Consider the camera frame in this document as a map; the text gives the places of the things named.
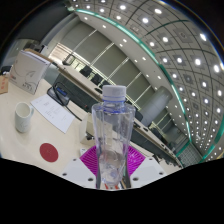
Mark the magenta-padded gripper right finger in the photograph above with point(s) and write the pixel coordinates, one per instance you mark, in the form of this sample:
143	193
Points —
148	171

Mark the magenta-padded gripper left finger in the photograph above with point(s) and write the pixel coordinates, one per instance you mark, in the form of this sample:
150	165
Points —
76	171

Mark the clear plastic water bottle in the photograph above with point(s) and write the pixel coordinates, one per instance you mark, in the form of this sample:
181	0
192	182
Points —
113	133

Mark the flat round red coaster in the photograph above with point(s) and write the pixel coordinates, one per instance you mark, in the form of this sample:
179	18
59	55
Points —
49	152

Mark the cream open organizer box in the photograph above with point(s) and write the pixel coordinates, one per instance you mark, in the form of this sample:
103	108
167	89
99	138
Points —
86	128

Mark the white printed paper sheet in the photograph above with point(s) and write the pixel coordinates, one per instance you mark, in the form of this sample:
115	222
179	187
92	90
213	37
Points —
53	113

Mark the white ceramic mug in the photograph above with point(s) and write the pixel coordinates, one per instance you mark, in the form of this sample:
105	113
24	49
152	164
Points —
22	120

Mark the long curved conference desk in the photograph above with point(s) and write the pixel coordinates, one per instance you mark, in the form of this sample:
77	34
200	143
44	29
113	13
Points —
73	80

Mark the white printed carton box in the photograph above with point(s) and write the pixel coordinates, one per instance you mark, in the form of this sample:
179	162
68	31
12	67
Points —
28	73

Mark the flat brown cardboard piece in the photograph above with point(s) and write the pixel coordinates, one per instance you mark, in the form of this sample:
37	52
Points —
4	86

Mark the group of ceiling lights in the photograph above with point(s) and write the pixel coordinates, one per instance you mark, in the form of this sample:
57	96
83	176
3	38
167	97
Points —
180	60

